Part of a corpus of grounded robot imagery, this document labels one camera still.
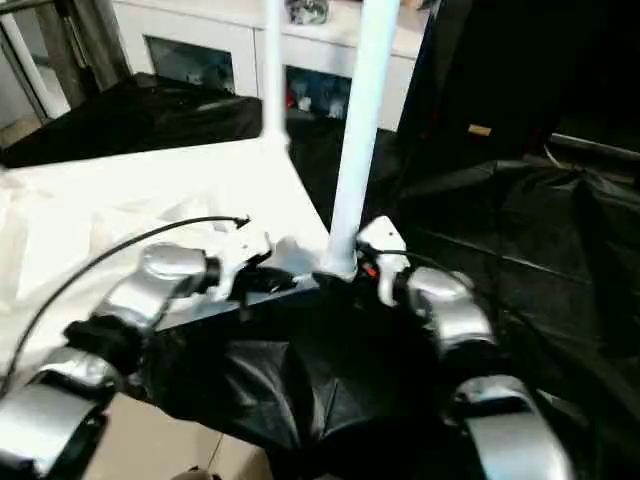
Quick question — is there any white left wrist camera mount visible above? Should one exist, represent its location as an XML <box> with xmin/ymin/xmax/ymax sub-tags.
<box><xmin>213</xmin><ymin>227</ymin><xmax>275</xmax><ymax>302</ymax></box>

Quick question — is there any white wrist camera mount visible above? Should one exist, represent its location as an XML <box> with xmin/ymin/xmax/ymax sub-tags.
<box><xmin>356</xmin><ymin>215</ymin><xmax>408</xmax><ymax>307</ymax></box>
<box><xmin>213</xmin><ymin>227</ymin><xmax>275</xmax><ymax>302</ymax></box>

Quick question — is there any long black pole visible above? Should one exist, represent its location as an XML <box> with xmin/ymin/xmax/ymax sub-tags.
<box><xmin>549</xmin><ymin>133</ymin><xmax>640</xmax><ymax>159</ymax></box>

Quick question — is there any white plastic table leg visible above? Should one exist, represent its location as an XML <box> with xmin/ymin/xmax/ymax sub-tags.
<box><xmin>323</xmin><ymin>0</ymin><xmax>402</xmax><ymax>275</ymax></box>
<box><xmin>261</xmin><ymin>0</ymin><xmax>290</xmax><ymax>147</ymax></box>

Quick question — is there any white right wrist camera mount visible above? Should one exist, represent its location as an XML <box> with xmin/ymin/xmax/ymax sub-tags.
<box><xmin>356</xmin><ymin>215</ymin><xmax>408</xmax><ymax>307</ymax></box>

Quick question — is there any white plastic table top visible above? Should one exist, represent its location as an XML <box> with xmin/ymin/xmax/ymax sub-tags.
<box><xmin>0</xmin><ymin>134</ymin><xmax>362</xmax><ymax>376</ymax></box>

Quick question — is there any black mat cover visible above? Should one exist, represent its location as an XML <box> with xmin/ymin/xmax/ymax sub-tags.
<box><xmin>0</xmin><ymin>72</ymin><xmax>640</xmax><ymax>480</ymax></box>

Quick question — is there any grey metal rack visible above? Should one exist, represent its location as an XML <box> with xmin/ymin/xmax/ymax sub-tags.
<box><xmin>0</xmin><ymin>0</ymin><xmax>132</xmax><ymax>124</ymax></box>

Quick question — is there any white cabinet with glass doors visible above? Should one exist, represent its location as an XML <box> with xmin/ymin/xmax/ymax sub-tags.
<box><xmin>112</xmin><ymin>0</ymin><xmax>431</xmax><ymax>134</ymax></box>

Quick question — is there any grey item on cabinet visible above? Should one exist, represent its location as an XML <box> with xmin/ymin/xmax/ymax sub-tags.
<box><xmin>285</xmin><ymin>0</ymin><xmax>331</xmax><ymax>25</ymax></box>

